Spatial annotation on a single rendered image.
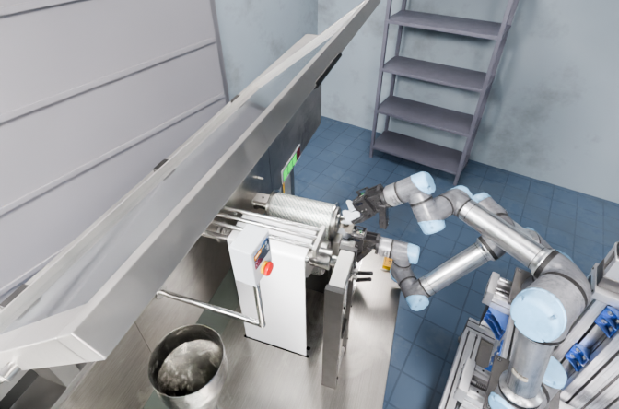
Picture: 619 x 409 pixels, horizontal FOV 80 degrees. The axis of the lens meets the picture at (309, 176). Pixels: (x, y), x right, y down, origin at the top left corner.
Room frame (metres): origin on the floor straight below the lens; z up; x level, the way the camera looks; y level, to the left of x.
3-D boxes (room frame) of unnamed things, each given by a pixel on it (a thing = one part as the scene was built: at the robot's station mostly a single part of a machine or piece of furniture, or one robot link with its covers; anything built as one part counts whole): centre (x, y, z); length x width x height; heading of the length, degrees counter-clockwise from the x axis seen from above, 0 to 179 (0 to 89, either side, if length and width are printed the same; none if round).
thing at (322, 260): (0.75, -0.04, 1.34); 0.06 x 0.06 x 0.06; 71
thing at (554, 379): (0.54, -0.74, 0.98); 0.13 x 0.12 x 0.14; 124
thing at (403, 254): (0.96, -0.37, 1.11); 0.11 x 0.08 x 0.09; 71
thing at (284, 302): (0.72, 0.16, 1.17); 0.34 x 0.05 x 0.54; 71
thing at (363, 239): (1.01, -0.22, 1.12); 0.12 x 0.08 x 0.09; 71
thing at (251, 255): (0.48, 0.11, 1.66); 0.07 x 0.07 x 0.10; 66
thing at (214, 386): (0.34, 0.24, 1.50); 0.14 x 0.14 x 0.06
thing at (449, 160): (3.15, -1.13, 0.89); 0.92 x 0.40 x 1.78; 57
